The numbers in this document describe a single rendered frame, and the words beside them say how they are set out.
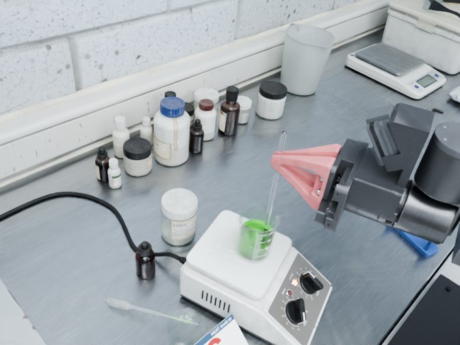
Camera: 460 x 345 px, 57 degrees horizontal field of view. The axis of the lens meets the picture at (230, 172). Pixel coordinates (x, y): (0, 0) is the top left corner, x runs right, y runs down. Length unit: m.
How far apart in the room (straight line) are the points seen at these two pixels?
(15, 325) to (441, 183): 0.55
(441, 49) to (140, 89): 0.98
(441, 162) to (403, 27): 1.16
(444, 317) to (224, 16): 0.78
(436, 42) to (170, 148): 0.98
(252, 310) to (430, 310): 0.29
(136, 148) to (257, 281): 0.37
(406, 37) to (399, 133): 1.16
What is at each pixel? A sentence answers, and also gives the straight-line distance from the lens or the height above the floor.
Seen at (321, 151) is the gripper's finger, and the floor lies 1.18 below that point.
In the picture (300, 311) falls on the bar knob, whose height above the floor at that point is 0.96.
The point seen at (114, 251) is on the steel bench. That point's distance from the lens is 0.73.
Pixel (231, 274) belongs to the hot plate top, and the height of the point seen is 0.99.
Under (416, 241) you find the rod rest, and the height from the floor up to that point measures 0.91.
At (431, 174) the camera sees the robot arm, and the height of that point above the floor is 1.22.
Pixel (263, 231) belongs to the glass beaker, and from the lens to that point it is 0.55.
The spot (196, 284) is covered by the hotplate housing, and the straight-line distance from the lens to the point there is 0.62.
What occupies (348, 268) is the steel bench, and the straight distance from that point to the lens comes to 0.76.
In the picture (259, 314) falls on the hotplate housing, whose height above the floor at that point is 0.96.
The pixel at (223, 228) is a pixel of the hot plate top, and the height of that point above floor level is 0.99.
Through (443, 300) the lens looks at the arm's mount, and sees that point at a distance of 0.77.
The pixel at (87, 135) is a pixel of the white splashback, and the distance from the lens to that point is 0.90.
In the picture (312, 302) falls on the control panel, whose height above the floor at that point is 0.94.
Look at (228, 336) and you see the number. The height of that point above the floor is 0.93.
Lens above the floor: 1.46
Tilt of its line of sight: 40 degrees down
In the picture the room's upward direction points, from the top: 8 degrees clockwise
